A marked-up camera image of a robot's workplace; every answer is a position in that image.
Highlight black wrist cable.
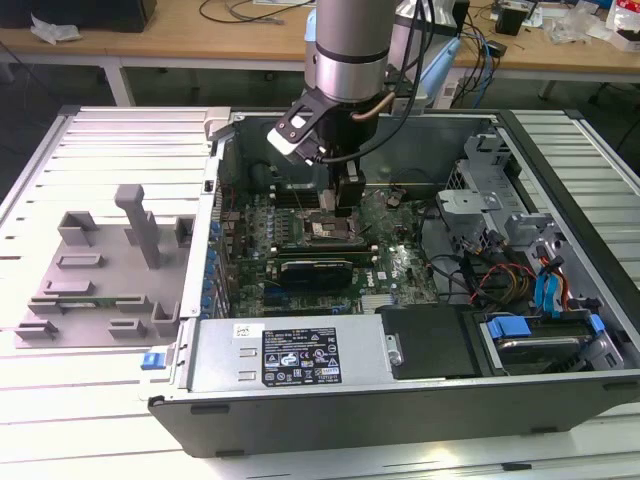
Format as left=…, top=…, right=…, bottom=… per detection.
left=318, top=0, right=437, bottom=166

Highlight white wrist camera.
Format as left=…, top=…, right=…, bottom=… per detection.
left=266, top=94, right=334, bottom=165

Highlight green motherboard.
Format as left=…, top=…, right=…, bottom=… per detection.
left=212, top=187, right=444, bottom=320

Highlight CPU socket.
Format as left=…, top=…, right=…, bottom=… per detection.
left=298, top=212, right=362, bottom=245

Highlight silver metal drive cage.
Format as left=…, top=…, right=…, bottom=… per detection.
left=434, top=132, right=566, bottom=261

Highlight white red printed bag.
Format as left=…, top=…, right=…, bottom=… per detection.
left=606, top=0, right=640, bottom=51

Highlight red yellow wire bundle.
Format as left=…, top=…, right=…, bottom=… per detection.
left=472, top=262, right=536, bottom=306

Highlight white crumpled plastic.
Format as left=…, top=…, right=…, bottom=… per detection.
left=29, top=13, right=82, bottom=45

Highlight silver power supply unit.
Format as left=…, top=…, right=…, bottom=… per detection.
left=187, top=314, right=396, bottom=394

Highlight metal socket cover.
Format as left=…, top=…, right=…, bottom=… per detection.
left=364, top=191, right=390, bottom=234

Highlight black graphics card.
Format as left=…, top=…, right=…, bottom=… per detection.
left=277, top=257, right=354, bottom=290

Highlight black RAM slot bank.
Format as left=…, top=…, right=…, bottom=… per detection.
left=269, top=183, right=326, bottom=207

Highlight wooden desk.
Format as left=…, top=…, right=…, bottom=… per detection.
left=0, top=0, right=640, bottom=104

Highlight small black box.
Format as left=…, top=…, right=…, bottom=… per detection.
left=494, top=7, right=526, bottom=36

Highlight grey plastic case latch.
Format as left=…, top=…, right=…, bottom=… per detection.
left=202, top=107, right=234, bottom=144

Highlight black equipment box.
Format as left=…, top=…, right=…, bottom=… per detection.
left=0, top=0, right=157, bottom=32

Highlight clear plastic wrappers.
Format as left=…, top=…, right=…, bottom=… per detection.
left=547, top=9, right=609, bottom=45

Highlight blue flat wire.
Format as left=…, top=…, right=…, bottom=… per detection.
left=533, top=269, right=565, bottom=320

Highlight black open PC case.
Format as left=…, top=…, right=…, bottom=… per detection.
left=148, top=106, right=640, bottom=460

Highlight black plastic shroud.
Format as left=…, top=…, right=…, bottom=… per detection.
left=374, top=303, right=484, bottom=381

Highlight silver chipset heatsink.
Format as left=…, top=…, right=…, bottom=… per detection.
left=360, top=293, right=397, bottom=315

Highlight grey parts rack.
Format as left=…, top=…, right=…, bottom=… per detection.
left=12, top=183, right=197, bottom=350

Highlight hard disk in blue carrier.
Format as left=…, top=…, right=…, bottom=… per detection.
left=479, top=312, right=609, bottom=376

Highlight installed green RAM stick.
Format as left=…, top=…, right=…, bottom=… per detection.
left=272, top=241, right=377, bottom=266

